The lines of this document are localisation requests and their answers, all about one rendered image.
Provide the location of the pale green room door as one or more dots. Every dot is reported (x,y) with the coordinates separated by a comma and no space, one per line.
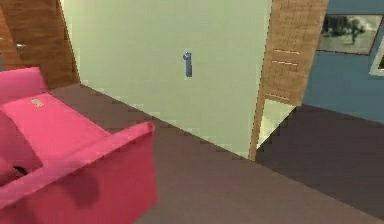
(160,66)

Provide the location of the light wooden room door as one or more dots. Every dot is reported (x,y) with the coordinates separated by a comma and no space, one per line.
(290,50)

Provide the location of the pink armchair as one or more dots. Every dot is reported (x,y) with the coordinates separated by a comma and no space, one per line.
(83,160)

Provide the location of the small pale remote control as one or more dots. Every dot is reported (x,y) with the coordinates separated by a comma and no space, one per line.
(37,102)

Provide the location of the brown wooden room door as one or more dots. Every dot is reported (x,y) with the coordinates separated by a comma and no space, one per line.
(43,40)

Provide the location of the dark framed picture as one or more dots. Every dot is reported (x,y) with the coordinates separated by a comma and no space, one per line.
(348,33)

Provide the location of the white framed window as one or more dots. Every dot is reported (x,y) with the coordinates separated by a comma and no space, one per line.
(378,63)

